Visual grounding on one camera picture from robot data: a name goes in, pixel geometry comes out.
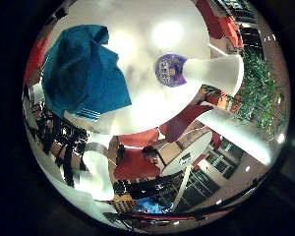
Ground orange planter box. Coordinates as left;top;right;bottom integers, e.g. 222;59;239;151
202;84;241;111

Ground blue cloth with white stripes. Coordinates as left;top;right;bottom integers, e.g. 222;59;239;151
41;24;133;121

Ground green potted plant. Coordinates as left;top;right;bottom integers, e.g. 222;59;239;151
234;47;288;134

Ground black chair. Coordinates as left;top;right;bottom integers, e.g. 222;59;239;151
37;107;90;189

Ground white table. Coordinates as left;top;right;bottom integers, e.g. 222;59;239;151
159;130;214;211

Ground person in red shirt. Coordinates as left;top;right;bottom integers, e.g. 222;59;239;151
112;146;164;182

